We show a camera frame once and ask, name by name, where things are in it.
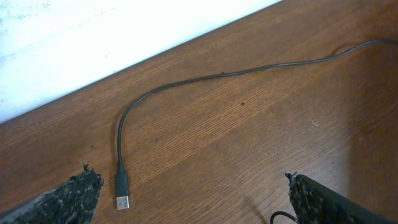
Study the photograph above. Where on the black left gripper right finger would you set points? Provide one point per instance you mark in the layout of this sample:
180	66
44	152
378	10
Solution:
313	203

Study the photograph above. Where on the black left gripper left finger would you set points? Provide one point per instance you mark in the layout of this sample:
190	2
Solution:
74	201

